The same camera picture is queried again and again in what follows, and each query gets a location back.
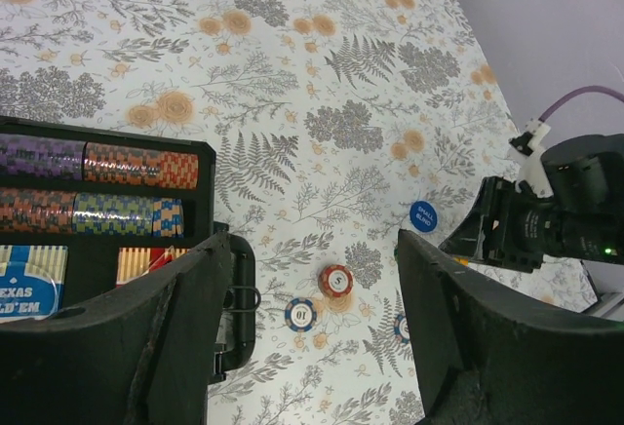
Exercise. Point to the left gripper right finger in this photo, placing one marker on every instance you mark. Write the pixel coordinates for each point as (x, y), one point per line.
(487, 354)

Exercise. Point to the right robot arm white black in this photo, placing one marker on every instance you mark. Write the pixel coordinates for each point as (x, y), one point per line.
(586, 176)

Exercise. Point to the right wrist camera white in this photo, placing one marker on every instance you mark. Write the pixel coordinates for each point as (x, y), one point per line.
(526, 150)

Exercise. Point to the black poker set case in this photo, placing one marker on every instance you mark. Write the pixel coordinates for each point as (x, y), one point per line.
(92, 259)

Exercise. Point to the orange green chip row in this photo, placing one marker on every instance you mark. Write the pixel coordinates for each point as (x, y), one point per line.
(82, 213)

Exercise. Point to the red poker chip stack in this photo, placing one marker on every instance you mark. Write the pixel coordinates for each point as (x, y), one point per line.
(335, 281)

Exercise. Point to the red playing card deck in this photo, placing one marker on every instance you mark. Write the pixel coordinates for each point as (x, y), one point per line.
(137, 262)

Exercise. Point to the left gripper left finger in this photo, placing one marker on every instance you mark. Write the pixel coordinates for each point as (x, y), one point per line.
(139, 354)

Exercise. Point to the blue small blind button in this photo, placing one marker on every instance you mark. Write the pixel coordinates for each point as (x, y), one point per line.
(423, 216)

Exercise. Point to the purple chip row in case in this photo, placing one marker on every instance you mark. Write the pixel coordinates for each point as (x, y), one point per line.
(46, 157)

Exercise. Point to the blue poker chip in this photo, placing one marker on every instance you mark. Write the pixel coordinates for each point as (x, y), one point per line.
(300, 314)
(401, 329)

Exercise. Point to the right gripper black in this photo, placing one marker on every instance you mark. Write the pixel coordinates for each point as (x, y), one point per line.
(505, 228)

